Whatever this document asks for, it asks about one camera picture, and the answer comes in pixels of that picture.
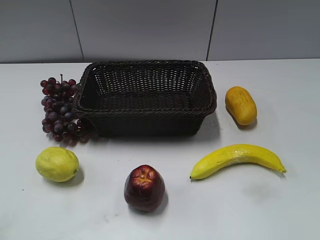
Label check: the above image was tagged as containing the black woven basket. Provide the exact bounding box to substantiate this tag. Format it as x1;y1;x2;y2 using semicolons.
73;60;217;137

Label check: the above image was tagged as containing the dark red grape bunch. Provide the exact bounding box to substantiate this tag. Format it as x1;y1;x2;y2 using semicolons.
40;74;89;144

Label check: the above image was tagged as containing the dark red apple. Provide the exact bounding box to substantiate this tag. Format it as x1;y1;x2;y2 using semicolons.
124;164;165;212

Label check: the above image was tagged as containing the orange yellow mango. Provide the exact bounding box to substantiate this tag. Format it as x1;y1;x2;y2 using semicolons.
225;86;258;126

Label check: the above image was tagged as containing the yellow banana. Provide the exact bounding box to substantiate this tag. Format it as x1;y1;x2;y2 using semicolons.
189;144;287;180

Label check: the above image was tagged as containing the yellow lemon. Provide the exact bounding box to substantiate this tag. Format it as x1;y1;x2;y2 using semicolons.
35;146;80;183

